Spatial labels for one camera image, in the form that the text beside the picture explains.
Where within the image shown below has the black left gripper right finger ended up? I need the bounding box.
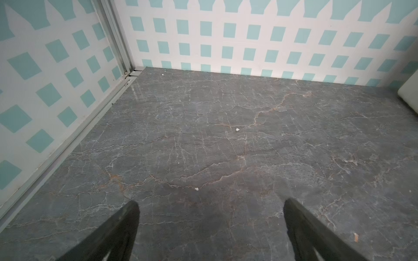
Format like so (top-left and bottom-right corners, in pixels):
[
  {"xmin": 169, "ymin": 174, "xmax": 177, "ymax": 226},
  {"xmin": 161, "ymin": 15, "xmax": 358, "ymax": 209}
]
[{"xmin": 283, "ymin": 198, "xmax": 366, "ymax": 261}]

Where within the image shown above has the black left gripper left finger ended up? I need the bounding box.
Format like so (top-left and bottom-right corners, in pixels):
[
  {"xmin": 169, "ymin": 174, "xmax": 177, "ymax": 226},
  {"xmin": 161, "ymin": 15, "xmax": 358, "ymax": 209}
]
[{"xmin": 59, "ymin": 201, "xmax": 140, "ymax": 261}]

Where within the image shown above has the white storage box brown lid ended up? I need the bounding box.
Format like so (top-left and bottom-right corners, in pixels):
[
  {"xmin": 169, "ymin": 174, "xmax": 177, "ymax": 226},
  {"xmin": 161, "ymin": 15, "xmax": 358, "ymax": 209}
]
[{"xmin": 397, "ymin": 71, "xmax": 418, "ymax": 113}]

